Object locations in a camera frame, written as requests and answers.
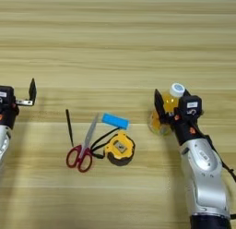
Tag yellow black tape measure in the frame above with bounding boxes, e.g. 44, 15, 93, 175
90, 127, 136, 167

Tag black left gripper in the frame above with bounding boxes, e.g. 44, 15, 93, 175
0, 78, 37, 130

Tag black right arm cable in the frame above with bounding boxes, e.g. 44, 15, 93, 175
192, 125, 236, 221

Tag red handled scissors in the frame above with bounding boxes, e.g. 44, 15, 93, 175
65, 113, 100, 174

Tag black pen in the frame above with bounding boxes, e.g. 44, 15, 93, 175
65, 108, 75, 148

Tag blue eraser block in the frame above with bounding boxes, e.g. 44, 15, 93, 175
101, 113, 130, 130

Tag right gripper small black box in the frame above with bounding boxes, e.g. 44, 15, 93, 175
178, 95, 203, 118

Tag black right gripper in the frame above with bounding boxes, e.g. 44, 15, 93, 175
154, 89, 206, 146

